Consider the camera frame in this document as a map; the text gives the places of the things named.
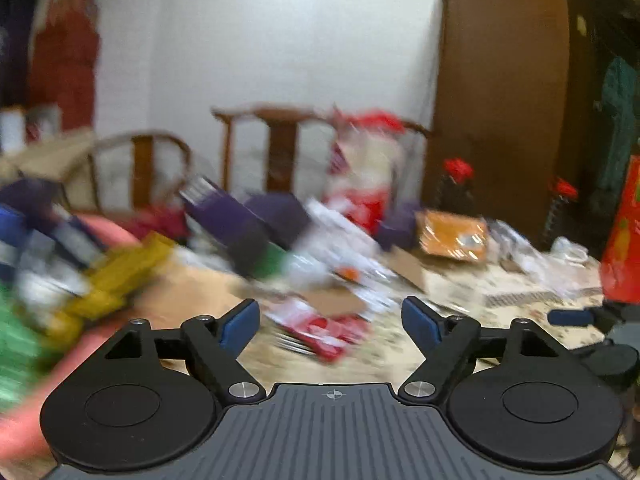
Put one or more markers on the red snack packet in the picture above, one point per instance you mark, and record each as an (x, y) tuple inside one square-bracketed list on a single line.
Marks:
[(327, 332)]

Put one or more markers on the small purple box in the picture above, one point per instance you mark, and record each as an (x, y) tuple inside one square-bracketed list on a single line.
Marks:
[(397, 227)]

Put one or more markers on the plain purple box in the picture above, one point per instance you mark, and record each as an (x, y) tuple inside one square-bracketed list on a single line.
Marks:
[(282, 217)]

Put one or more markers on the brown cardboard piece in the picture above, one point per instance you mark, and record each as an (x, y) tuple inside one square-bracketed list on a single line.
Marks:
[(410, 266)]

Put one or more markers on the clear plastic bag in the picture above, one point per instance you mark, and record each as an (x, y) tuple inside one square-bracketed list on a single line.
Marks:
[(520, 252)]

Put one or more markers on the high back wooden chair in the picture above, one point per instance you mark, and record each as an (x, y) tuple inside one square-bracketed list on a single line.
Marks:
[(282, 150)]

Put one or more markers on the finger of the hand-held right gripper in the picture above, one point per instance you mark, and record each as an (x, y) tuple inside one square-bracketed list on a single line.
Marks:
[(570, 317)]

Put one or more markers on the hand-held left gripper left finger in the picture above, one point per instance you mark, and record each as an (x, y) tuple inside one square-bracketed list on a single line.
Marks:
[(239, 325)]

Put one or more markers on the dark object with red top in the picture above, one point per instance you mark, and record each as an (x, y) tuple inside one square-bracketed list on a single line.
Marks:
[(561, 212), (456, 187)]

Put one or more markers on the tan cardboard box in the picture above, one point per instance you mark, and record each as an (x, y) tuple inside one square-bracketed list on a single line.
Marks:
[(50, 160)]

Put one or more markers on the hanging purple shirt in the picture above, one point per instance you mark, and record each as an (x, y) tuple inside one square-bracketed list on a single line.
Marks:
[(12, 35)]

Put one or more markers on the brown wooden door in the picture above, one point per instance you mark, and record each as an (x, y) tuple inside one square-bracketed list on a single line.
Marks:
[(500, 110)]

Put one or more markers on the red printed bag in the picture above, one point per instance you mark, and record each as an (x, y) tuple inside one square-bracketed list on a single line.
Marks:
[(622, 240)]

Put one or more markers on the pink plastic basin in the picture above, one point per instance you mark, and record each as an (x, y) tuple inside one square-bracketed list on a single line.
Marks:
[(30, 440)]

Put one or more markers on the green garment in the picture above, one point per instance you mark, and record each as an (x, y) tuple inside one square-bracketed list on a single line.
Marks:
[(620, 120)]

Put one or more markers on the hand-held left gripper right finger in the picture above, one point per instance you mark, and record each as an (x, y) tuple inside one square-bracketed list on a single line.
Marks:
[(420, 322)]

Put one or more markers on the round back wooden chair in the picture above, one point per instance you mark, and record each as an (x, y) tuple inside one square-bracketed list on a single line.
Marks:
[(142, 170)]

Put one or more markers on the red white plastic bag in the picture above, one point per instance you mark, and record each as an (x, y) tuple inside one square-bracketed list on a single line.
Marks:
[(365, 180)]

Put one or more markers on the purple box with barcode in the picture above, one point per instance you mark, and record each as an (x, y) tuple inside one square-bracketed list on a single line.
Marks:
[(225, 222)]

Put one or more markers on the black yellow work glove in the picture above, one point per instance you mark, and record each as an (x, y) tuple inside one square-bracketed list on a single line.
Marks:
[(120, 272)]

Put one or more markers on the floral cloth desktop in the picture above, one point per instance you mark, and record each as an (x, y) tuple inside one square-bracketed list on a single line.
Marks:
[(500, 290)]

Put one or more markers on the white plastic packets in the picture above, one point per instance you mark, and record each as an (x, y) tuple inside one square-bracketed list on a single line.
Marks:
[(340, 240)]

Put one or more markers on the orange snack packet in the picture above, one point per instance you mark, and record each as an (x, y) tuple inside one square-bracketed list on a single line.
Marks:
[(452, 237)]

